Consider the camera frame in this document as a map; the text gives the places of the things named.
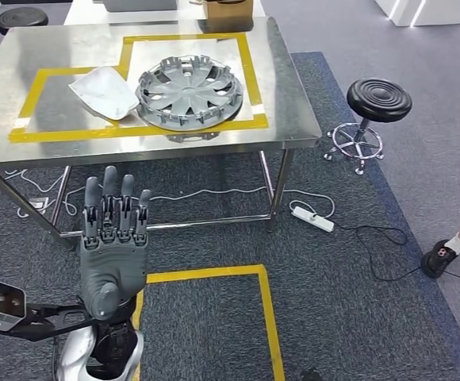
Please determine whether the white power strip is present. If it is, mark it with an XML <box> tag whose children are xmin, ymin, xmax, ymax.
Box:
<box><xmin>292</xmin><ymin>206</ymin><xmax>336</xmax><ymax>233</ymax></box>

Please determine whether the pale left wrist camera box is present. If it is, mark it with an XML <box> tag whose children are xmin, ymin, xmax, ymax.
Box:
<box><xmin>0</xmin><ymin>281</ymin><xmax>27</xmax><ymax>333</ymax></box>

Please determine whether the grey laptop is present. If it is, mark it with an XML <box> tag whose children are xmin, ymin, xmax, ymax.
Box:
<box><xmin>103</xmin><ymin>0</ymin><xmax>178</xmax><ymax>13</ymax></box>

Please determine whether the white floor cable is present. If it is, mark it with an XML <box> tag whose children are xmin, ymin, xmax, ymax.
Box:
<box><xmin>0</xmin><ymin>167</ymin><xmax>336</xmax><ymax>219</ymax></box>

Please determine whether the yellow floor tape square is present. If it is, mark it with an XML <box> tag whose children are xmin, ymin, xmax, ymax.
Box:
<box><xmin>131</xmin><ymin>264</ymin><xmax>287</xmax><ymax>381</ymax></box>

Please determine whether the steel workbench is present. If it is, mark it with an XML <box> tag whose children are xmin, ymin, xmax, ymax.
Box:
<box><xmin>0</xmin><ymin>15</ymin><xmax>323</xmax><ymax>251</ymax></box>

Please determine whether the black stool chrome base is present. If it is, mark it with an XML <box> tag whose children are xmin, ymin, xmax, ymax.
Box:
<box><xmin>324</xmin><ymin>77</ymin><xmax>413</xmax><ymax>176</ymax></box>

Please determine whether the brown cardboard box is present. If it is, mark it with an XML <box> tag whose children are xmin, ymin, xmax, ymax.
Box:
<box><xmin>202</xmin><ymin>0</ymin><xmax>255</xmax><ymax>33</ymax></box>

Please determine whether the white table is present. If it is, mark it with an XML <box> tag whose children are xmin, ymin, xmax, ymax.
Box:
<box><xmin>63</xmin><ymin>0</ymin><xmax>266</xmax><ymax>26</ymax></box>

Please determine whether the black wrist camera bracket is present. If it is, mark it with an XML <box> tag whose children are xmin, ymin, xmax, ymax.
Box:
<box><xmin>0</xmin><ymin>303</ymin><xmax>96</xmax><ymax>343</ymax></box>

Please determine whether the black round stool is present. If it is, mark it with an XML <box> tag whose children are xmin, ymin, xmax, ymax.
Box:
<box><xmin>0</xmin><ymin>6</ymin><xmax>50</xmax><ymax>37</ymax></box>

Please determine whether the white curved plastic part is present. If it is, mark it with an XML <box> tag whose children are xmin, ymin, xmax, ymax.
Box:
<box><xmin>69</xmin><ymin>65</ymin><xmax>140</xmax><ymax>122</ymax></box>

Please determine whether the person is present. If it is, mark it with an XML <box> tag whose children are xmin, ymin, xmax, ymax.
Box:
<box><xmin>420</xmin><ymin>205</ymin><xmax>460</xmax><ymax>302</ymax></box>

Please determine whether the grey plastic wheel hubcap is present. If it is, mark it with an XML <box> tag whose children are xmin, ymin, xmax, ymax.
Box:
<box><xmin>136</xmin><ymin>54</ymin><xmax>244</xmax><ymax>133</ymax></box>

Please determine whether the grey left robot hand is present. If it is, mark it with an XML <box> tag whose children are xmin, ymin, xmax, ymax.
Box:
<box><xmin>79</xmin><ymin>165</ymin><xmax>153</xmax><ymax>321</ymax></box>

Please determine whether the black floor cable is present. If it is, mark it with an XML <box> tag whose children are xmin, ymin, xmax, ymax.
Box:
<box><xmin>333</xmin><ymin>221</ymin><xmax>460</xmax><ymax>283</ymax></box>

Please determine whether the yellow tape double rectangle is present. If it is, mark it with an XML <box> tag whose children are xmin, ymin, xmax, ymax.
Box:
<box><xmin>8</xmin><ymin>32</ymin><xmax>269</xmax><ymax>144</ymax></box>

